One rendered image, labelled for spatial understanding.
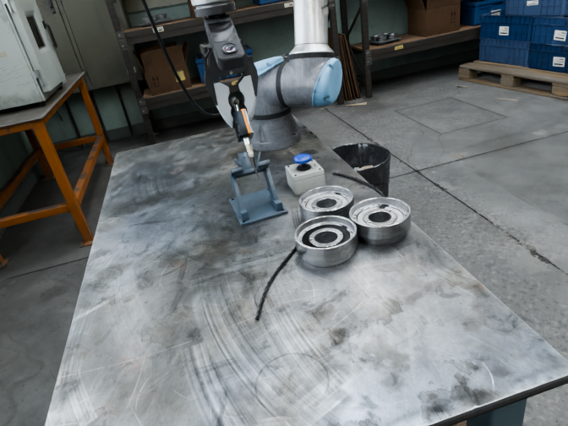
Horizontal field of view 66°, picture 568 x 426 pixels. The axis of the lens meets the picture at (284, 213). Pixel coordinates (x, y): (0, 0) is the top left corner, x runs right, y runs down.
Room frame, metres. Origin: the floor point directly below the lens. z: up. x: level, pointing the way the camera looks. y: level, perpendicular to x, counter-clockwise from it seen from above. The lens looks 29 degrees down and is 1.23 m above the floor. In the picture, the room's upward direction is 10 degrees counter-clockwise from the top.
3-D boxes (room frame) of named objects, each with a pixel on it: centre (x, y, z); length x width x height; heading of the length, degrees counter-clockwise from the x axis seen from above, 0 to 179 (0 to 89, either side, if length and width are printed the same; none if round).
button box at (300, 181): (0.90, -0.06, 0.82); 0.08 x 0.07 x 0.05; 10
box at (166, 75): (4.22, 0.83, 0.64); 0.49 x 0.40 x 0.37; 105
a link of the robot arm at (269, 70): (1.22, -0.02, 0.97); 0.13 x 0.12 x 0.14; 60
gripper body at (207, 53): (0.85, 0.06, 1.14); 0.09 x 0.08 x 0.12; 13
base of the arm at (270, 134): (1.23, -0.01, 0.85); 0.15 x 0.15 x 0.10
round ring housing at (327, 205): (0.74, -0.08, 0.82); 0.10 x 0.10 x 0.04
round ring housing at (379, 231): (0.66, -0.16, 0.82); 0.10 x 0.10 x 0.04
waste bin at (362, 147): (1.90, -0.37, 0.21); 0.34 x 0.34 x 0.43
